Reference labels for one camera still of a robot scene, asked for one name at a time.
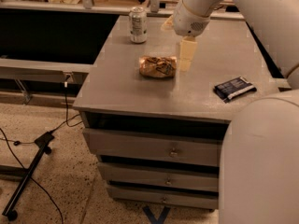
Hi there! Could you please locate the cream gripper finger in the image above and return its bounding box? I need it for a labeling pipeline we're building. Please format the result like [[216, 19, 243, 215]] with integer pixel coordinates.
[[161, 16, 173, 31], [179, 36, 197, 71]]

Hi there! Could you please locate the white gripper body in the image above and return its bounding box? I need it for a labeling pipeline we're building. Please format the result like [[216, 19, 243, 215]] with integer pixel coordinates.
[[173, 0, 212, 37]]

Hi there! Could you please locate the black stand leg with wheels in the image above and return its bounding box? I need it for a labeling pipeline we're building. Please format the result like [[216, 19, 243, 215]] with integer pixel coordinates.
[[0, 132, 54, 221]]

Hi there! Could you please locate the grey drawer cabinet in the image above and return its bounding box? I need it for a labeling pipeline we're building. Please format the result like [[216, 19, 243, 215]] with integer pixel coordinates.
[[74, 16, 278, 209]]

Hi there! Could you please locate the silver soda can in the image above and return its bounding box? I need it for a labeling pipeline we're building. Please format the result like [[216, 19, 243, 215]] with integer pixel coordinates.
[[129, 7, 147, 44]]

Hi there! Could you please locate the black cable on floor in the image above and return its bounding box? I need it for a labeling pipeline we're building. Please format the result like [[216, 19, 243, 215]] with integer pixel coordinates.
[[0, 75, 84, 224]]

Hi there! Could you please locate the orange soda can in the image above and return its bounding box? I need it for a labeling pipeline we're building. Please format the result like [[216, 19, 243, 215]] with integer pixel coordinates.
[[139, 56, 177, 78]]

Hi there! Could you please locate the dark blue snack packet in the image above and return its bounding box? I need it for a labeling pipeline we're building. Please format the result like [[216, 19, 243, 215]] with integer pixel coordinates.
[[214, 77, 257, 103]]

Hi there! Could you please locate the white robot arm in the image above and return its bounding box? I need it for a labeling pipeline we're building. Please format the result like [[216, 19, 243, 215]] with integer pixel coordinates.
[[173, 0, 299, 224]]

